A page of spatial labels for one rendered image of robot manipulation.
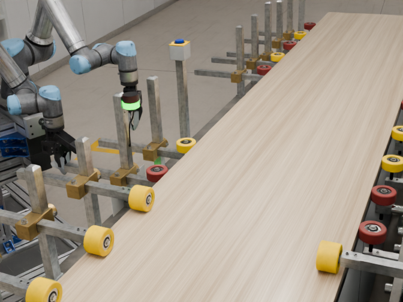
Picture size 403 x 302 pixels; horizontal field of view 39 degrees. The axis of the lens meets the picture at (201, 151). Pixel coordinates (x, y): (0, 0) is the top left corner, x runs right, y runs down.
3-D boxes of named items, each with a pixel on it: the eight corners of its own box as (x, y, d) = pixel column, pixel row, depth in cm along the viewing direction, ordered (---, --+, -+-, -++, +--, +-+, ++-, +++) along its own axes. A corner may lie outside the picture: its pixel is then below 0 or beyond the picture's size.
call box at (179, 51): (170, 61, 247) (168, 44, 244) (176, 57, 253) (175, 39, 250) (184, 62, 245) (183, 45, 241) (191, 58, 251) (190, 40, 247)
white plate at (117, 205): (112, 216, 220) (109, 193, 215) (145, 184, 241) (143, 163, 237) (113, 216, 220) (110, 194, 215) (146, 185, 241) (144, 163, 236)
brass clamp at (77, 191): (66, 197, 191) (63, 184, 189) (89, 178, 202) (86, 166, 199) (81, 200, 188) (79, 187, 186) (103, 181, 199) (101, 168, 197)
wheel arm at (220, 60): (211, 63, 349) (210, 57, 347) (213, 62, 352) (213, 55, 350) (280, 70, 333) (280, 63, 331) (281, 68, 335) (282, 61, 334)
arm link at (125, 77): (135, 72, 223) (115, 73, 224) (137, 84, 225) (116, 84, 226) (139, 66, 230) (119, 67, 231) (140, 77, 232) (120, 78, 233)
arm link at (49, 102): (36, 85, 216) (59, 82, 217) (41, 112, 221) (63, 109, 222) (35, 92, 209) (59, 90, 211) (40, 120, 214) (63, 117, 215)
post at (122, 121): (125, 207, 226) (111, 93, 205) (130, 203, 229) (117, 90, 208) (133, 209, 225) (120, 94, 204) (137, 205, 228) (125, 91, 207)
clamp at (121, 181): (110, 188, 215) (109, 176, 213) (128, 172, 226) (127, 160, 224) (123, 190, 213) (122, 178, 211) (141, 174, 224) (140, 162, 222)
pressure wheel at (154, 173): (144, 198, 212) (141, 171, 207) (155, 188, 218) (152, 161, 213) (164, 202, 209) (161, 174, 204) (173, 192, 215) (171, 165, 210)
